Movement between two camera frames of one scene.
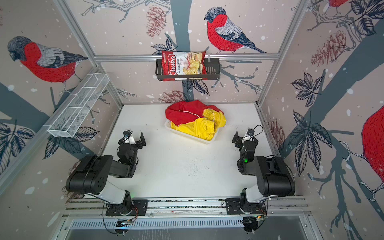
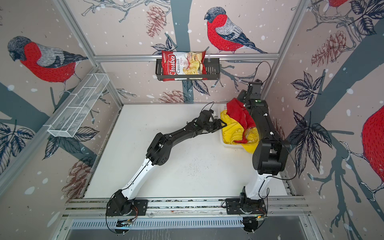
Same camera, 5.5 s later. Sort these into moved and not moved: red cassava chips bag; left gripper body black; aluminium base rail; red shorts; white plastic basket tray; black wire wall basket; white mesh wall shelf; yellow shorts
Moved: white plastic basket tray; yellow shorts; red shorts; left gripper body black
Not moved: aluminium base rail; black wire wall basket; white mesh wall shelf; red cassava chips bag
